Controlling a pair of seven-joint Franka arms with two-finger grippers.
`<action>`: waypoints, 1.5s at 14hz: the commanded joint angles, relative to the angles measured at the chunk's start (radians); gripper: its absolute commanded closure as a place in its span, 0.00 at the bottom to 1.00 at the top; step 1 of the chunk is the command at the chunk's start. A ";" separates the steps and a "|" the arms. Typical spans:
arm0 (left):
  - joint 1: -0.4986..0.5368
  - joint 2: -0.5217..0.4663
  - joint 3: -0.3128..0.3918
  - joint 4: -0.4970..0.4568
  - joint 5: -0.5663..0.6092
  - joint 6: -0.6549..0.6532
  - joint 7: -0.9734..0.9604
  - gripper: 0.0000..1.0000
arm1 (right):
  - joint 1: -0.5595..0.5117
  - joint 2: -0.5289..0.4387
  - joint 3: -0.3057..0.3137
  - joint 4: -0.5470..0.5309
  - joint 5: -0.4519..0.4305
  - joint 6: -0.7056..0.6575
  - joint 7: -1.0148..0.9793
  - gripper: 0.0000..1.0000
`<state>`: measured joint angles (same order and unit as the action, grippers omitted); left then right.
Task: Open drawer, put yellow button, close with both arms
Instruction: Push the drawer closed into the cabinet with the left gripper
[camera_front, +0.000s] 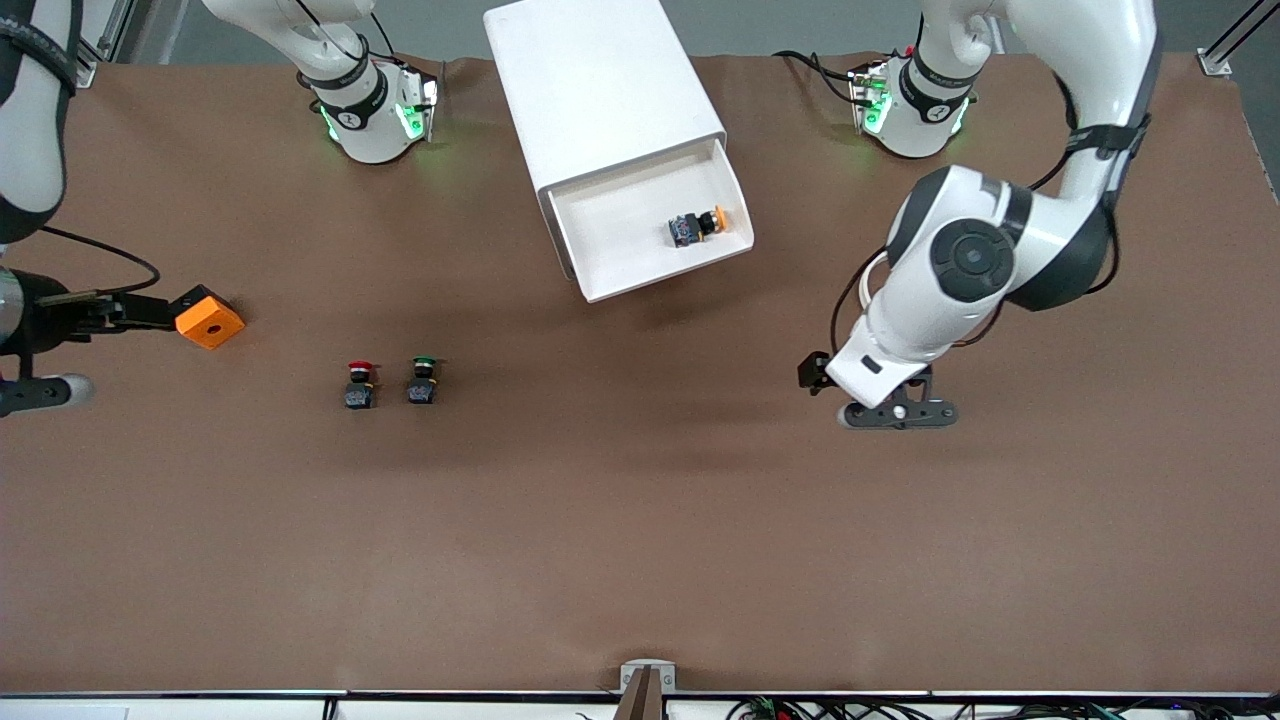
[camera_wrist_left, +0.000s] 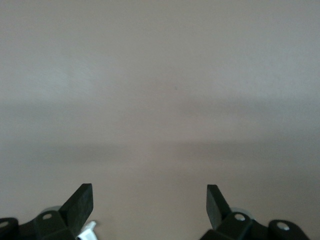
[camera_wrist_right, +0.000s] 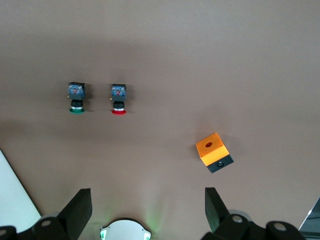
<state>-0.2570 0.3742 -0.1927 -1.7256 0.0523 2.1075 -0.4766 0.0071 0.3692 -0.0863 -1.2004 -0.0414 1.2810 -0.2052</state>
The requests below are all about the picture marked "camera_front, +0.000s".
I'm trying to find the yellow mushroom push button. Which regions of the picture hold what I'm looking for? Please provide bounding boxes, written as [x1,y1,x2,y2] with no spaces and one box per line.
[667,204,730,250]

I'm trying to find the red mushroom push button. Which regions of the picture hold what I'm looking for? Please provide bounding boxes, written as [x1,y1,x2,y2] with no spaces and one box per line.
[343,359,380,412]

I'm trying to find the green mushroom push button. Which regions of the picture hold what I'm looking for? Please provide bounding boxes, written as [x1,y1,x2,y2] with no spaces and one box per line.
[406,355,443,407]

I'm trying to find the orange box with hole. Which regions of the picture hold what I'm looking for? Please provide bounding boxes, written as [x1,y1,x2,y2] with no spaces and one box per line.
[174,283,247,352]

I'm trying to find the brown table cover mat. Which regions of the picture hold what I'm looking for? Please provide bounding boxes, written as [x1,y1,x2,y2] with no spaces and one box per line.
[0,50,1280,697]

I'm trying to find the aluminium frame profile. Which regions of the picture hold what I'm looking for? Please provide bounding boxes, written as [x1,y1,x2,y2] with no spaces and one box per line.
[1197,0,1280,80]
[74,0,137,90]

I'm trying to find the black arm base cable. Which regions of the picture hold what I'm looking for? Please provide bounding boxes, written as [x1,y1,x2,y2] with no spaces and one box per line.
[773,49,863,107]

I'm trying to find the grey metal bracket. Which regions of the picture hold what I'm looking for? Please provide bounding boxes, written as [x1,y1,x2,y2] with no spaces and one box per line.
[619,658,679,694]

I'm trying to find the tangled floor cables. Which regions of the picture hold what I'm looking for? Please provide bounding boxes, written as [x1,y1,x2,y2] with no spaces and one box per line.
[728,696,1280,720]

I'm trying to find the brown camera post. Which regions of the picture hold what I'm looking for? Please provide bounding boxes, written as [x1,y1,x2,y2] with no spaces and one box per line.
[611,667,667,720]

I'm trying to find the white table edge rail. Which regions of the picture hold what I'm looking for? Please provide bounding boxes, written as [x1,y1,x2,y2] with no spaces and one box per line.
[0,689,1280,720]

